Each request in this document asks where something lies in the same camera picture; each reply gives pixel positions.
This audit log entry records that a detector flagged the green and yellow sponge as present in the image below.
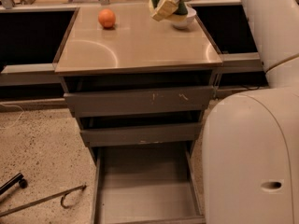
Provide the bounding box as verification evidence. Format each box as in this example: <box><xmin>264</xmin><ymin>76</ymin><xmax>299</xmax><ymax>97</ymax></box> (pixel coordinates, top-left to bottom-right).
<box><xmin>172</xmin><ymin>0</ymin><xmax>188</xmax><ymax>21</ymax></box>

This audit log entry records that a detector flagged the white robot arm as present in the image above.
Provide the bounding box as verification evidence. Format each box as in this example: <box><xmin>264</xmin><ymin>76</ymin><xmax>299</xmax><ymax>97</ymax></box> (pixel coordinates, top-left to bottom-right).
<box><xmin>202</xmin><ymin>0</ymin><xmax>299</xmax><ymax>224</ymax></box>

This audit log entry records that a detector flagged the grey metal drawer cabinet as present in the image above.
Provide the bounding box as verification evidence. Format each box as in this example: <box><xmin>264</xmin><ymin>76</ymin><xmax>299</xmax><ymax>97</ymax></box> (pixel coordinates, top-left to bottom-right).
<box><xmin>52</xmin><ymin>2</ymin><xmax>223</xmax><ymax>224</ymax></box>

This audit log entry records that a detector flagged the grey top drawer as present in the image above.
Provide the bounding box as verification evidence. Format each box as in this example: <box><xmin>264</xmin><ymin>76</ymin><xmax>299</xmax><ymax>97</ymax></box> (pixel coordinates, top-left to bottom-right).
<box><xmin>64</xmin><ymin>86</ymin><xmax>213</xmax><ymax>118</ymax></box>

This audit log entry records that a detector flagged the grey middle drawer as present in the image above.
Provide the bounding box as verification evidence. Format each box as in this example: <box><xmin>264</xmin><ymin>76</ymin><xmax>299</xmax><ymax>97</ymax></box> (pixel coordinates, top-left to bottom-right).
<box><xmin>80</xmin><ymin>122</ymin><xmax>201</xmax><ymax>147</ymax></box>

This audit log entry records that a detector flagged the grey open bottom drawer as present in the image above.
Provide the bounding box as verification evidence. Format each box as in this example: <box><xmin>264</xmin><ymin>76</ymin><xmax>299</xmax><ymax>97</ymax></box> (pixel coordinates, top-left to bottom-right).
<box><xmin>91</xmin><ymin>144</ymin><xmax>206</xmax><ymax>224</ymax></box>

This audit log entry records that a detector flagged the white bowl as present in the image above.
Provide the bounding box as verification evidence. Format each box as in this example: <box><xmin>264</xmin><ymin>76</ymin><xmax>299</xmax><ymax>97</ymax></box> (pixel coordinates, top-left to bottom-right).
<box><xmin>172</xmin><ymin>7</ymin><xmax>196</xmax><ymax>29</ymax></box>

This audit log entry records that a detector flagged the orange ball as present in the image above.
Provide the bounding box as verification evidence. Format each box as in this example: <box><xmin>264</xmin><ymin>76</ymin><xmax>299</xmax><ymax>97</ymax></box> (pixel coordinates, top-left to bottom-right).
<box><xmin>98</xmin><ymin>9</ymin><xmax>116</xmax><ymax>29</ymax></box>

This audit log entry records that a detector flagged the metal rod with hook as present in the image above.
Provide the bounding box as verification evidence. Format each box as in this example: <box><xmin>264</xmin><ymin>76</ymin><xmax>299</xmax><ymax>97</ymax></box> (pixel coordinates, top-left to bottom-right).
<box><xmin>0</xmin><ymin>184</ymin><xmax>87</xmax><ymax>217</ymax></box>

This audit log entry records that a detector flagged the black chair leg with caster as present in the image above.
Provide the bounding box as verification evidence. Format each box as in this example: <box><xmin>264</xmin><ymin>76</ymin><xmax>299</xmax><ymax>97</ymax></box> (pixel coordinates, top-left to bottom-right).
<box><xmin>0</xmin><ymin>173</ymin><xmax>28</xmax><ymax>195</ymax></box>

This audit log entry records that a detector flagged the white cable on floor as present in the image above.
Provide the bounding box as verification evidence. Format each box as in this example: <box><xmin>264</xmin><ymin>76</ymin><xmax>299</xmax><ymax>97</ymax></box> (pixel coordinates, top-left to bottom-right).
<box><xmin>0</xmin><ymin>102</ymin><xmax>25</xmax><ymax>131</ymax></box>

